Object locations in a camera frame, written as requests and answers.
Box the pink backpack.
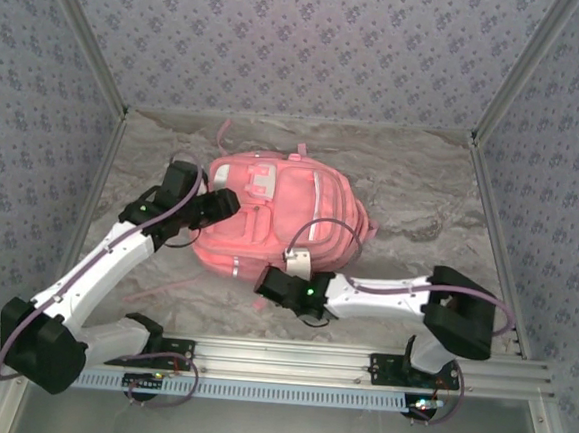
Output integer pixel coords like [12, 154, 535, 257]
[129, 112, 388, 322]

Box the grey metal tray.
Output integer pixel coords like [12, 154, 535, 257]
[0, 358, 572, 433]

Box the small black circuit board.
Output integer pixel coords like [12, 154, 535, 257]
[121, 371, 166, 394]
[402, 393, 445, 421]

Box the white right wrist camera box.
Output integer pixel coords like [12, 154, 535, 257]
[279, 247, 315, 280]

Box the aluminium cross rail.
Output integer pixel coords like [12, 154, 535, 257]
[9, 318, 559, 405]

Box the aluminium side rail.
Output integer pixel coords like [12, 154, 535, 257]
[451, 139, 548, 361]
[37, 110, 129, 332]

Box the slotted pale blue cable duct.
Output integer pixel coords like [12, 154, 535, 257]
[28, 362, 420, 416]

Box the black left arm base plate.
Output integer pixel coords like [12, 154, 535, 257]
[102, 331, 198, 373]

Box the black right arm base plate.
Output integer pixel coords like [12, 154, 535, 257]
[366, 351, 463, 393]

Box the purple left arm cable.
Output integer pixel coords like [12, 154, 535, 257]
[0, 137, 218, 412]

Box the aluminium corner post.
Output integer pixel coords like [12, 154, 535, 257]
[469, 0, 579, 155]
[26, 0, 138, 121]

